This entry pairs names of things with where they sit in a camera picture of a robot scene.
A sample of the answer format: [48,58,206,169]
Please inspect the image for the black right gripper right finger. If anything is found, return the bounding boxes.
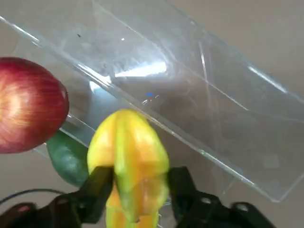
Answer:
[167,166,274,228]

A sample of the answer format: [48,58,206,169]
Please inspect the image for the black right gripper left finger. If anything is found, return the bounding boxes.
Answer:
[0,165,114,228]

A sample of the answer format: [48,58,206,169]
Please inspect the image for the green avocado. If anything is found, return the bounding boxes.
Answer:
[46,130,90,188]

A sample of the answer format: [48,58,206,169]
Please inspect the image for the clear acrylic stepped stand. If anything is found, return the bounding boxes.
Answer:
[0,0,304,202]

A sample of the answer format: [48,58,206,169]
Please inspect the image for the red apple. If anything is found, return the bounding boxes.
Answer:
[0,57,70,154]

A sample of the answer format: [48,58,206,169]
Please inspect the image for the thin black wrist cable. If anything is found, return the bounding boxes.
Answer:
[0,188,63,205]

